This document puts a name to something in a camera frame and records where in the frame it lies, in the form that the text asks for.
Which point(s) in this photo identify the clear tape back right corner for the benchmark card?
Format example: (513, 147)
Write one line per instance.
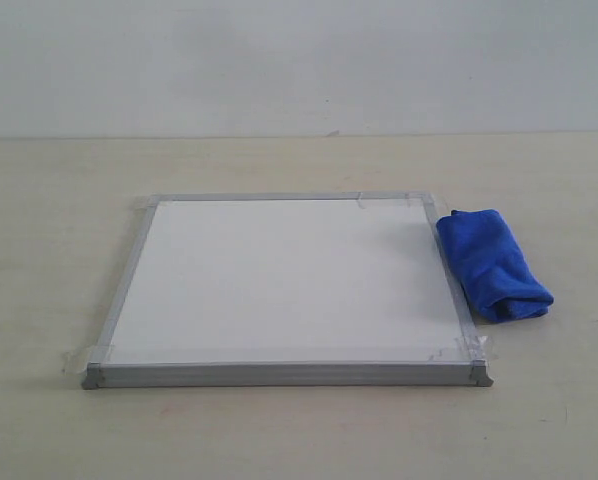
(367, 200)

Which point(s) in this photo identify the white board with aluminium frame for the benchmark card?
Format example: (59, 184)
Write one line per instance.
(249, 290)

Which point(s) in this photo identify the clear tape corner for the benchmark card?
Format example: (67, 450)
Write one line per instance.
(77, 362)
(367, 200)
(141, 203)
(472, 348)

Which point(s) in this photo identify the blue microfibre cloth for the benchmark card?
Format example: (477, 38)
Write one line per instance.
(485, 257)

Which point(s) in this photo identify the clear tape front right corner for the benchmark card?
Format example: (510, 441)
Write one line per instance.
(472, 348)

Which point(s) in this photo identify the clear tape back left corner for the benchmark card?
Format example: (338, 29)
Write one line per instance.
(141, 203)

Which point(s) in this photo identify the clear tape front left corner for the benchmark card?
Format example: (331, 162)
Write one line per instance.
(77, 362)

